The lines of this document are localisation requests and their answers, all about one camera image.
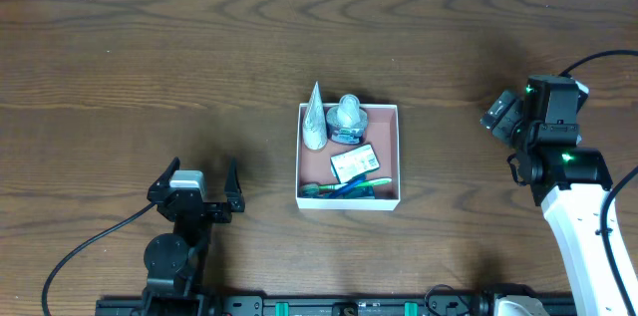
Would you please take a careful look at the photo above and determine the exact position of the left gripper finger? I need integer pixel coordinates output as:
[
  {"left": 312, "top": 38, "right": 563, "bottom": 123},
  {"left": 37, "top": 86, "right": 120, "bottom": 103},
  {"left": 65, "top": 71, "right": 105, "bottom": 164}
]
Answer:
[
  {"left": 224, "top": 158, "right": 245, "bottom": 212},
  {"left": 147, "top": 157, "right": 180, "bottom": 202}
]

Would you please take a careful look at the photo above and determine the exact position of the green white toothbrush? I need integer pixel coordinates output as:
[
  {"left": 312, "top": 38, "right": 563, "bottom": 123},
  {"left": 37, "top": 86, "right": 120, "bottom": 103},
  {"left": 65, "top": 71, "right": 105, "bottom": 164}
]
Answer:
[{"left": 299, "top": 177, "right": 392, "bottom": 197}]

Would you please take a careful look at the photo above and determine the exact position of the red green toothpaste tube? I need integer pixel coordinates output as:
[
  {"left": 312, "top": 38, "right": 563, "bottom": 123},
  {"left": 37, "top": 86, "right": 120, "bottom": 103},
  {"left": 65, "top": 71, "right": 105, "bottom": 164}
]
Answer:
[{"left": 300, "top": 186, "right": 375, "bottom": 199}]

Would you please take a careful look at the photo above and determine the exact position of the white lotion tube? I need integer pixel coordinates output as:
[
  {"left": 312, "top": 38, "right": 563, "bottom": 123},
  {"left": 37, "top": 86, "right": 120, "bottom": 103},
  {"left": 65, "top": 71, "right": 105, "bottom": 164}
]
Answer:
[{"left": 302, "top": 83, "right": 327, "bottom": 151}]

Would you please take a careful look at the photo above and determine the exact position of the green white soap box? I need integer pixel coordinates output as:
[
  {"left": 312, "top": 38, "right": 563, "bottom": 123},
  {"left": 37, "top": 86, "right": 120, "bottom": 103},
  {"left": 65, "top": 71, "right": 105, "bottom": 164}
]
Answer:
[{"left": 330, "top": 145, "right": 380, "bottom": 183}]

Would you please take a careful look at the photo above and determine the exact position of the blue disposable razor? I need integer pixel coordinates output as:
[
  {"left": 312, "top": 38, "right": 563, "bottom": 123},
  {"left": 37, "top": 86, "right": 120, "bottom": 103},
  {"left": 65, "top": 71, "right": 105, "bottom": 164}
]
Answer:
[{"left": 327, "top": 174, "right": 371, "bottom": 199}]

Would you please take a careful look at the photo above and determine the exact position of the blue soap pump bottle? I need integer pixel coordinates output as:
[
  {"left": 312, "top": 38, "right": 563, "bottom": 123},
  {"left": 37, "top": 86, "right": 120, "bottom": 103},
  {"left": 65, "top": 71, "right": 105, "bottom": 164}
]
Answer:
[{"left": 326, "top": 94, "right": 368, "bottom": 145}]

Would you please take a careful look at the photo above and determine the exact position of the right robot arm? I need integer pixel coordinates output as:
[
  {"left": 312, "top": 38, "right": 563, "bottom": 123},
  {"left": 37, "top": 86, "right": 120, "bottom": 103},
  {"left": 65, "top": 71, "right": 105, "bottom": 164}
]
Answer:
[{"left": 480, "top": 75, "right": 637, "bottom": 315}]

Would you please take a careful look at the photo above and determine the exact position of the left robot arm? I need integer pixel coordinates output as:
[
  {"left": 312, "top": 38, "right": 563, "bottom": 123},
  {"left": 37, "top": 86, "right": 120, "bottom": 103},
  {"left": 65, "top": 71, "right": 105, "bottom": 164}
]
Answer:
[{"left": 131, "top": 158, "right": 245, "bottom": 316}]

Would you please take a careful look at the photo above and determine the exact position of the white box with pink interior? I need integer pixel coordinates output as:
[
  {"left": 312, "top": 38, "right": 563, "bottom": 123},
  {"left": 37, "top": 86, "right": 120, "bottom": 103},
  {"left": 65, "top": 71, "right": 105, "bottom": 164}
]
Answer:
[{"left": 295, "top": 104, "right": 401, "bottom": 211}]

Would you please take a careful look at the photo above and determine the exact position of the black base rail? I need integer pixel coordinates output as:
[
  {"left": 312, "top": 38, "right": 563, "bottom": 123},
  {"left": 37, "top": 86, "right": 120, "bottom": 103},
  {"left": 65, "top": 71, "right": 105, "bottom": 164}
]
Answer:
[{"left": 94, "top": 293, "right": 579, "bottom": 316}]

